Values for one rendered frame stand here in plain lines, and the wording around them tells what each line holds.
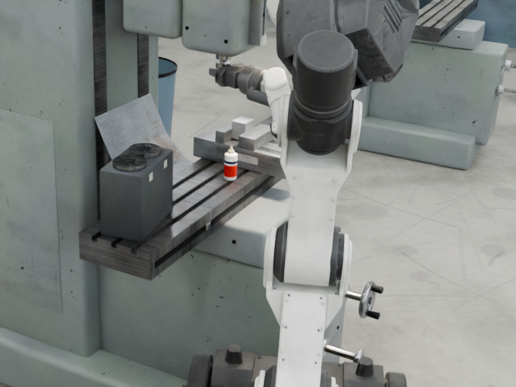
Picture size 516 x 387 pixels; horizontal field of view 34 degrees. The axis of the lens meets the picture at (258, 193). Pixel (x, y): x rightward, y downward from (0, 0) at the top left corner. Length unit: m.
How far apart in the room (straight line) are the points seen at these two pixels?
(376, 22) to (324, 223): 0.46
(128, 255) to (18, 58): 0.81
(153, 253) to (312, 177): 0.54
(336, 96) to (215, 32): 0.82
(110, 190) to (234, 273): 0.57
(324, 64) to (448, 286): 2.54
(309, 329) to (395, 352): 1.54
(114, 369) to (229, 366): 0.78
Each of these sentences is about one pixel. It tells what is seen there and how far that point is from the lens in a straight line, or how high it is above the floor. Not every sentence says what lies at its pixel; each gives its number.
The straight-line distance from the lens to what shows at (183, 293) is 2.74.
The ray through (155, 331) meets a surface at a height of 0.35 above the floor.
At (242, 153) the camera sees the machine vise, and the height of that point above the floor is 0.96.
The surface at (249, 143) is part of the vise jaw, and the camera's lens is 2.68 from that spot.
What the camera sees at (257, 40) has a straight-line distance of 2.47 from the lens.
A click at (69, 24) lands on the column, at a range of 2.56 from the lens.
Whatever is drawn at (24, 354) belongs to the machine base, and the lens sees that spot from 3.11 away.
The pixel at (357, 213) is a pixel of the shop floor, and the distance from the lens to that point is 4.65.
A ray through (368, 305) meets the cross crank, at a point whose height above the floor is 0.59.
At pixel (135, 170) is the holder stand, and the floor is 1.09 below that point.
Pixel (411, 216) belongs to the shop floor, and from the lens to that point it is 4.69.
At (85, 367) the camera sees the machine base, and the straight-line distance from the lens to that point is 2.99.
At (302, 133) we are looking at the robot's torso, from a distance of 1.77.
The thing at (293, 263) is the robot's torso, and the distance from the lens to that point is 1.91.
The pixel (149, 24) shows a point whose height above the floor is 1.38.
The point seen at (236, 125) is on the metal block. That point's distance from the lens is 2.74.
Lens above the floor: 1.93
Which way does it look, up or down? 24 degrees down
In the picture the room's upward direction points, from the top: 3 degrees clockwise
